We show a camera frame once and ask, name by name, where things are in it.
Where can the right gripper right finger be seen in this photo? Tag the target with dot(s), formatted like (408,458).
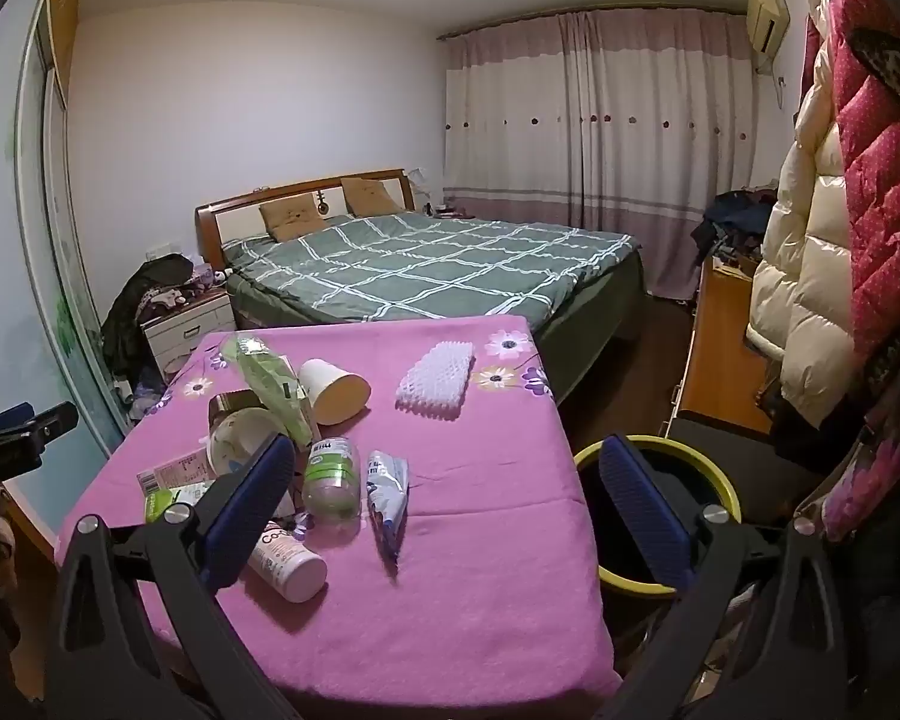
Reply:
(756,634)

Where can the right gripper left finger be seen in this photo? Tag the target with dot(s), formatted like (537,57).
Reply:
(102,659)

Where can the green coconut water bottle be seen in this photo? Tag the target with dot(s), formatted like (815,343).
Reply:
(159,500)

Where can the white pink drink bottle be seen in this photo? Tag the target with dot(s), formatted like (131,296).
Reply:
(287,565)

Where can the pink strawberry milk carton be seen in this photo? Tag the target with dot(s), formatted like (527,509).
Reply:
(181,471)

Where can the brown plastic tray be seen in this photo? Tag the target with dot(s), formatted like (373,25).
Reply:
(223,405)

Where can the clear green label bottle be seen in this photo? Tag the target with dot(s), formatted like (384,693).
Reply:
(332,482)

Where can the green white carton box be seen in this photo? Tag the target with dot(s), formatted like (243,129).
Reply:
(271,378)

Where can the blue white snack wrapper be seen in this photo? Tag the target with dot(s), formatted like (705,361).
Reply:
(387,500)

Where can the white paper cup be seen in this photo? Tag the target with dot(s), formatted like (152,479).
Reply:
(336,395)

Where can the yellow rim trash bin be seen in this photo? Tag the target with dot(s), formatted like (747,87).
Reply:
(653,492)

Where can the black clothes pile on nightstand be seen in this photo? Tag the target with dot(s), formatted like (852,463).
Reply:
(125,348)

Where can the sliding wardrobe door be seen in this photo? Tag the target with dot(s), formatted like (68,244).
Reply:
(50,241)

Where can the white nightstand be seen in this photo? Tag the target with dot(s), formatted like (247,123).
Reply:
(173,337)

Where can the pink floral tablecloth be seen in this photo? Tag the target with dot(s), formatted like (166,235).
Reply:
(469,580)

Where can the wooden desk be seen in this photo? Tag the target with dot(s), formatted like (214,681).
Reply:
(724,375)

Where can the cream puffer jacket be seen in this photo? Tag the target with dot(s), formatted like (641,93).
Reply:
(799,314)

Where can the left brown pillow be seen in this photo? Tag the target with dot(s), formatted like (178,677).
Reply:
(292,217)

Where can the brown pillow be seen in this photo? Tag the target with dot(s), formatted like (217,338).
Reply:
(292,217)
(367,197)

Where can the bed with green quilt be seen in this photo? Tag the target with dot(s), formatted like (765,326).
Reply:
(557,296)

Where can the right brown pillow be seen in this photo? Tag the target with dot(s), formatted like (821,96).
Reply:
(367,197)

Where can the dark clothes pile on desk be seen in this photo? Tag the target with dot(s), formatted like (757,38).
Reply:
(734,224)

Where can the red quilted jacket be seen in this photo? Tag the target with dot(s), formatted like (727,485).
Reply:
(868,119)

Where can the pink white curtain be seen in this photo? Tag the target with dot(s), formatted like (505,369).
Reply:
(625,120)

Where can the wall air conditioner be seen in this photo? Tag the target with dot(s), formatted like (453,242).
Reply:
(766,23)

